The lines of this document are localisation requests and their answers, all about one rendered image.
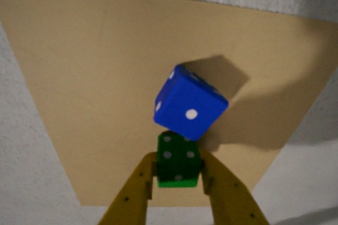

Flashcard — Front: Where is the blue die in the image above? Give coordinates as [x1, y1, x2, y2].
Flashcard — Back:
[153, 65, 229, 141]

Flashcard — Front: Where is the tan flat board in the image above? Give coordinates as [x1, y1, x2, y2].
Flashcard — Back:
[0, 0, 338, 206]

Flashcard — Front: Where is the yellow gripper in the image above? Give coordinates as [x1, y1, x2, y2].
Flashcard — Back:
[97, 149, 270, 225]

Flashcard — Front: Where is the green die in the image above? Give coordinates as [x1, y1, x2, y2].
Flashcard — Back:
[157, 134, 202, 188]

